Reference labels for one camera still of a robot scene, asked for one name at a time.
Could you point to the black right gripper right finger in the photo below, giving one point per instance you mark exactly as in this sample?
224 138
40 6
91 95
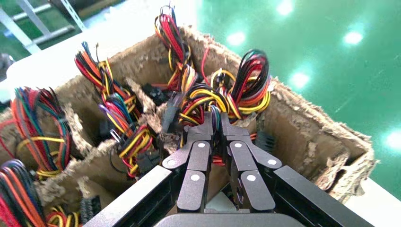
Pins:
250 181

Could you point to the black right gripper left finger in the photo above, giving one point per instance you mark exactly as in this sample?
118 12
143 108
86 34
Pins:
195 175

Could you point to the brown cardboard divider box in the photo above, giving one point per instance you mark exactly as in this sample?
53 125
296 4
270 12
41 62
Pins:
313 134

